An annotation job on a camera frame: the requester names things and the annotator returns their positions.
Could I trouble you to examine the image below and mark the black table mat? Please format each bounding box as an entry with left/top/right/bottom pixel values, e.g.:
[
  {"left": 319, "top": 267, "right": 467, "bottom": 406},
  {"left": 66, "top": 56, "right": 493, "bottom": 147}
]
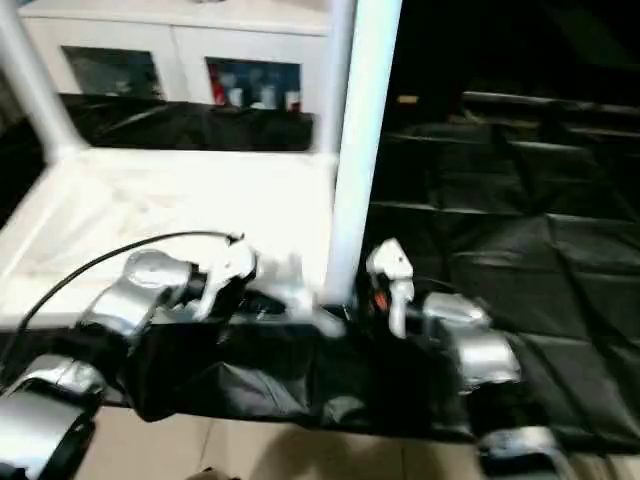
[{"left": 0, "top": 95, "right": 640, "bottom": 451}]

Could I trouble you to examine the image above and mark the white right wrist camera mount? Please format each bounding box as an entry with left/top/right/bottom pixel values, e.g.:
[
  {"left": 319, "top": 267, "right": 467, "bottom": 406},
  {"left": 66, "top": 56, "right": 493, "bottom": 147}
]
[{"left": 365, "top": 238, "right": 416, "bottom": 339}]

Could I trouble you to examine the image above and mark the white plastic table top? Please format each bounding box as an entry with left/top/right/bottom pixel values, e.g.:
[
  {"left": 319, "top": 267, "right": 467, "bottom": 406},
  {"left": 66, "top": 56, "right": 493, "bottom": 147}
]
[{"left": 0, "top": 145, "right": 351, "bottom": 336}]

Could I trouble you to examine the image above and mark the long black bar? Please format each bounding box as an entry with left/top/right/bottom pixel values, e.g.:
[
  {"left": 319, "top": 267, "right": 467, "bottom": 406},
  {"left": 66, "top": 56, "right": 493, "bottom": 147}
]
[{"left": 462, "top": 90, "right": 640, "bottom": 114}]

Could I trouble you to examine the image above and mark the white glass-door cabinet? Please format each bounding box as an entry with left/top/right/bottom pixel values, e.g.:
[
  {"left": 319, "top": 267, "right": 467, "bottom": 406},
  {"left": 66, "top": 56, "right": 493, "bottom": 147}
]
[{"left": 18, "top": 0, "right": 336, "bottom": 113}]

